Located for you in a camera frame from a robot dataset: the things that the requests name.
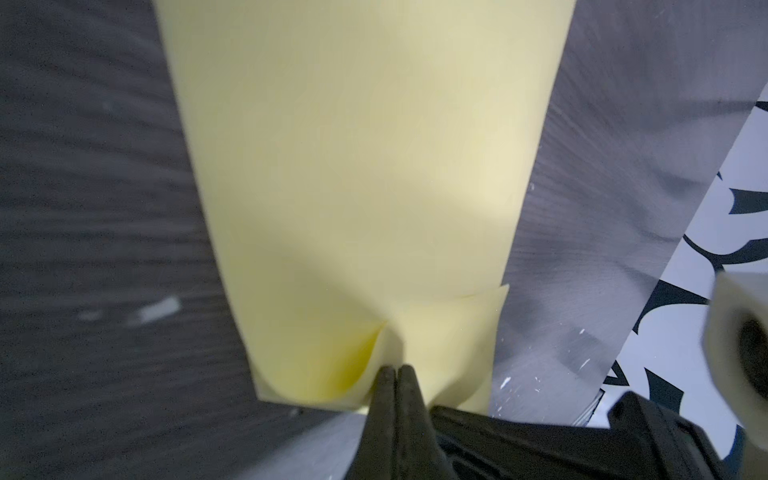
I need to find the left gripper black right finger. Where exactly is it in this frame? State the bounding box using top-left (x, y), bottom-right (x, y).
top-left (395, 365), bottom-right (457, 480)

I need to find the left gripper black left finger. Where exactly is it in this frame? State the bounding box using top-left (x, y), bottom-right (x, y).
top-left (345, 366), bottom-right (397, 480)

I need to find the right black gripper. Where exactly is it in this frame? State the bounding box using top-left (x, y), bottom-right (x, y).
top-left (430, 392), bottom-right (730, 479)

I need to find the yellow square paper sheet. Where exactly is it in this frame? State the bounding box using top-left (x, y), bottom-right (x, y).
top-left (154, 1), bottom-right (574, 413)

